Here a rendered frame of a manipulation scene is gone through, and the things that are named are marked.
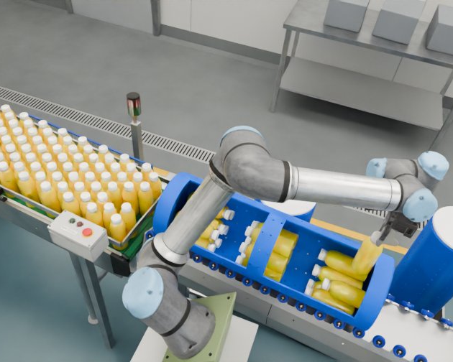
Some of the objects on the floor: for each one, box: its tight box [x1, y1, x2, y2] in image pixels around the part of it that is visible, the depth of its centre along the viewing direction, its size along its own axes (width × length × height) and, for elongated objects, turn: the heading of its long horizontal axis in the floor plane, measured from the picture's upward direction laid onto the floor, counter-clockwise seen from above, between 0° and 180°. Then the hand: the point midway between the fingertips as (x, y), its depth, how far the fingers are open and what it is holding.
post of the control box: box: [77, 254, 116, 350], centre depth 201 cm, size 4×4×100 cm
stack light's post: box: [130, 121, 144, 162], centre depth 244 cm, size 4×4×110 cm
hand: (378, 237), depth 131 cm, fingers closed on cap, 4 cm apart
